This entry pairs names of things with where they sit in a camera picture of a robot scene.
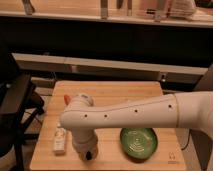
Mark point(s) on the orange carrot toy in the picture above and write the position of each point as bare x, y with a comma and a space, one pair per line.
67, 99

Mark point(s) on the white lotion bottle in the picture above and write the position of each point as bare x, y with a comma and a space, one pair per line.
59, 140

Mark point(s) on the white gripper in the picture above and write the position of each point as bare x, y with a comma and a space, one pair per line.
85, 143

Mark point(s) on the green ceramic bowl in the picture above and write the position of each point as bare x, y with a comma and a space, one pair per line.
138, 143

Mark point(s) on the black office chair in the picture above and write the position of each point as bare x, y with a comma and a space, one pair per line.
19, 105

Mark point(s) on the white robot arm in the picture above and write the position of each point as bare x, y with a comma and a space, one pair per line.
181, 110

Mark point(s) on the wooden table board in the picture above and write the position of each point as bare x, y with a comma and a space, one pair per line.
168, 156

